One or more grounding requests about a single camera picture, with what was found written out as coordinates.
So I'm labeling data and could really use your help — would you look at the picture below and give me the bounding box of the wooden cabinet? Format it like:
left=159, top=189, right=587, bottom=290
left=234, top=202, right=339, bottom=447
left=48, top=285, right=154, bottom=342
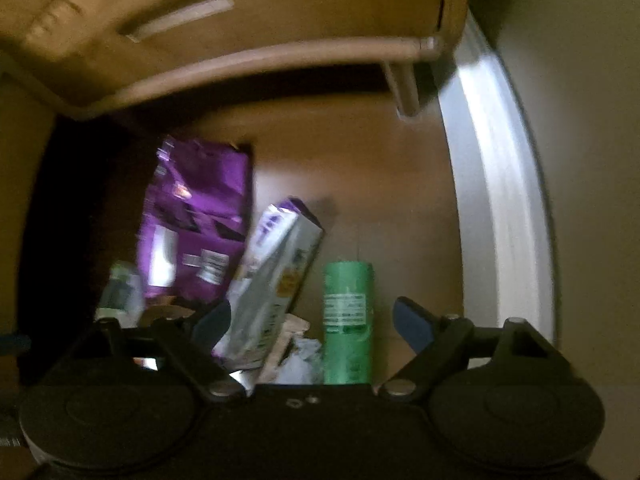
left=0, top=0, right=476, bottom=121

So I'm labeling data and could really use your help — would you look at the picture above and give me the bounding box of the brown paper wrapper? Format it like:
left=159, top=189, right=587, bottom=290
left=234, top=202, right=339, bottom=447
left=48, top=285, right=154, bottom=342
left=257, top=312, right=311, bottom=386

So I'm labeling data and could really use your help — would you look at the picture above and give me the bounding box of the silver and purple carton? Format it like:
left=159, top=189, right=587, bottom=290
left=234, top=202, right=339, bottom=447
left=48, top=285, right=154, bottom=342
left=212, top=197, right=326, bottom=376

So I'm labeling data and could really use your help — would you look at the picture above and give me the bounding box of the small clear bottle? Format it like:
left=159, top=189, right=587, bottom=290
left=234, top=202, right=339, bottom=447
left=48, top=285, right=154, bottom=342
left=95, top=261, right=147, bottom=326

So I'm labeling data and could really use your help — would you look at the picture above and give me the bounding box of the purple snack bag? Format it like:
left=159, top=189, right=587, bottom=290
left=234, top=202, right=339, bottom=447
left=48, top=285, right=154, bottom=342
left=136, top=135, right=255, bottom=306

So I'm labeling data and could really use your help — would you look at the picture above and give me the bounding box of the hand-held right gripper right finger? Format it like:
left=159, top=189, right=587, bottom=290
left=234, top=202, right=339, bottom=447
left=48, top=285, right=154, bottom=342
left=377, top=296, right=555, bottom=403

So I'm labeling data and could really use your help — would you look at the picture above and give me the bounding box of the white door frame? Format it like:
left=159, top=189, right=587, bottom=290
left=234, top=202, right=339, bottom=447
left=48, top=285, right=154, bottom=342
left=437, top=10, right=558, bottom=361

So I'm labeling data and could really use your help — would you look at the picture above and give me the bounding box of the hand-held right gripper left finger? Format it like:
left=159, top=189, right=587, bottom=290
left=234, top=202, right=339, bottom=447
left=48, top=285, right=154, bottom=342
left=93, top=300, right=249, bottom=404

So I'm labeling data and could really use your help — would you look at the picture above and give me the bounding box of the crumpled white plastic wrapper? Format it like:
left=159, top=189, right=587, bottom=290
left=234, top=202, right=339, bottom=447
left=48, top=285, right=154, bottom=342
left=274, top=337, right=326, bottom=386

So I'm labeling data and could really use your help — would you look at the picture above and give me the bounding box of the green can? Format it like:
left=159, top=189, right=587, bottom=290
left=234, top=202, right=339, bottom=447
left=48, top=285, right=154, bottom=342
left=322, top=260, right=376, bottom=386

